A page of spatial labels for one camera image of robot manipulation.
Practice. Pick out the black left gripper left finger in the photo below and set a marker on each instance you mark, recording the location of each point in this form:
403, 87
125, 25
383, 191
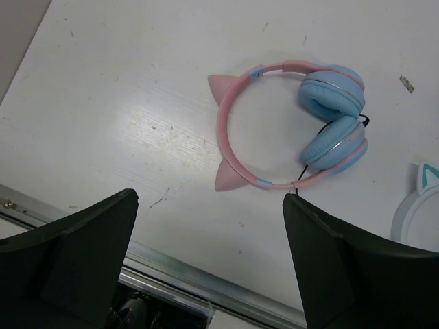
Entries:
64, 273

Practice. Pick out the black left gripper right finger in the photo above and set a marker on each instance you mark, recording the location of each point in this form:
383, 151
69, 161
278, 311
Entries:
351, 278

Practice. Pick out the pink blue cat-ear headphones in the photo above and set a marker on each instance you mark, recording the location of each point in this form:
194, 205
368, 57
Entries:
333, 93

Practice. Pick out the white teal cat-ear headphones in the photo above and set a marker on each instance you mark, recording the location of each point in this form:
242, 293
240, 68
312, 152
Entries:
415, 221

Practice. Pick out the aluminium table edge rail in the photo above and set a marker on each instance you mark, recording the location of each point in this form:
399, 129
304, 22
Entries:
226, 305

